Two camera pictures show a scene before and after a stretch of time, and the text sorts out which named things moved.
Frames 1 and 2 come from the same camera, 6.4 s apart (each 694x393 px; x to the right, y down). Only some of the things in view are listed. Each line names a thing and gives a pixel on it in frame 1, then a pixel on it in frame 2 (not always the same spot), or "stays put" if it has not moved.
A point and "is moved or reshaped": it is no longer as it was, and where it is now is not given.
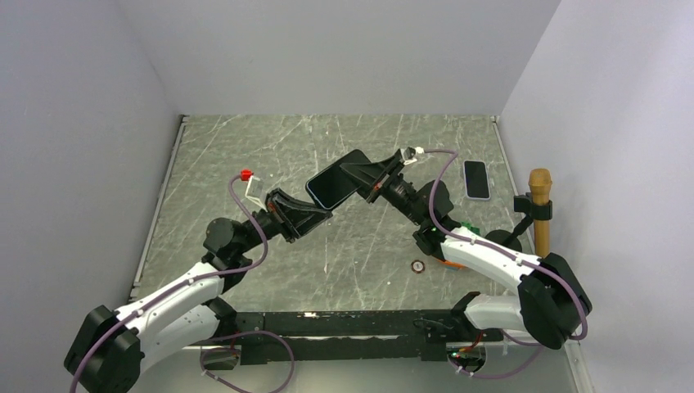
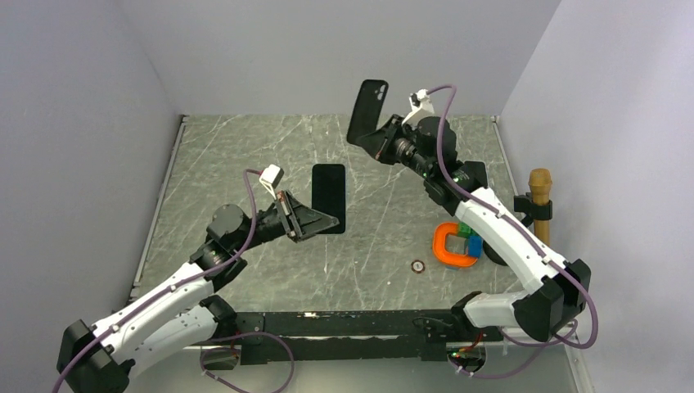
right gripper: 370,173 → 379,143
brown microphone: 539,182 stays put
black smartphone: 334,183 is moved or reshaped
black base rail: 403,335 stays put
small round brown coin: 417,266 stays put
